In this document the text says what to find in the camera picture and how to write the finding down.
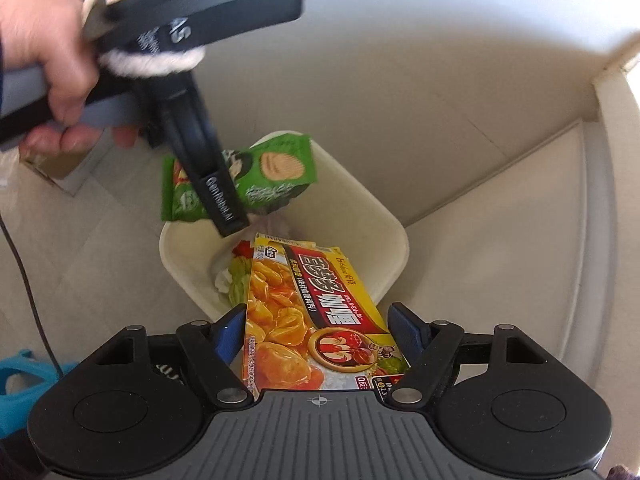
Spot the cardboard box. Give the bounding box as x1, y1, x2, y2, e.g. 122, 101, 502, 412
19, 149, 97, 197

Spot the green chip bag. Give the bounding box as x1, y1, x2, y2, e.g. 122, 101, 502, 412
161, 134, 318, 223

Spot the black cable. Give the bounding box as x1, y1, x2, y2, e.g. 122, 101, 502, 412
0, 210, 66, 378

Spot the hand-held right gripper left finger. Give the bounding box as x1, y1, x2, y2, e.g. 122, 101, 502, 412
95, 305, 256, 406

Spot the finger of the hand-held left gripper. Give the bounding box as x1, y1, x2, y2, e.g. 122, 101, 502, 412
199, 161, 252, 239

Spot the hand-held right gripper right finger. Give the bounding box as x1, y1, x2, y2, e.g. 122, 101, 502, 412
387, 302, 548, 406

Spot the yellow curry box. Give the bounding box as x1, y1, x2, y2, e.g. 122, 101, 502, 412
241, 232, 412, 396

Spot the white trash bin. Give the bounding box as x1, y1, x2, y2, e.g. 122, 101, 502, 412
159, 131, 410, 323

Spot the blue rubber slipper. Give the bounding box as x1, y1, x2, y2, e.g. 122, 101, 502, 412
0, 350, 79, 439

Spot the person's left hand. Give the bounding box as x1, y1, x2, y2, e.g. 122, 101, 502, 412
0, 0, 139, 154

